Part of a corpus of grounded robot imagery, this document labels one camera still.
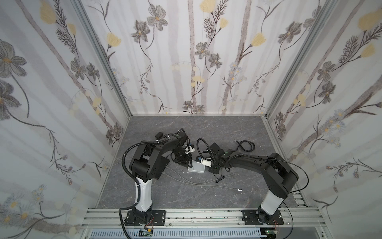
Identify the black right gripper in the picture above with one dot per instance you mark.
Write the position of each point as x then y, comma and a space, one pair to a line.
215, 163

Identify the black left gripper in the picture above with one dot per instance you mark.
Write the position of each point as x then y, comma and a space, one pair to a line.
183, 158

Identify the white rectangular device box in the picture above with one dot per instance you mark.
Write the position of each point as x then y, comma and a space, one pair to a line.
196, 167

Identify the black power adapter with cable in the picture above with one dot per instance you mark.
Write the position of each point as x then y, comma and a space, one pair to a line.
160, 136

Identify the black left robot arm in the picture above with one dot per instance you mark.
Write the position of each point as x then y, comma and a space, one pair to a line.
143, 162

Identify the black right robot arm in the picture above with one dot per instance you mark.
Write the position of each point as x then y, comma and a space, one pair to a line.
278, 174

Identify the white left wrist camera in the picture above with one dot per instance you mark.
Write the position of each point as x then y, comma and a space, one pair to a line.
189, 148

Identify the white slotted cable duct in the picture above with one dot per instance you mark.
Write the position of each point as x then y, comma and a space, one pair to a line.
203, 233

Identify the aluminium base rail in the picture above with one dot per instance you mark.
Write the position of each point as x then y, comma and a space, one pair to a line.
301, 222

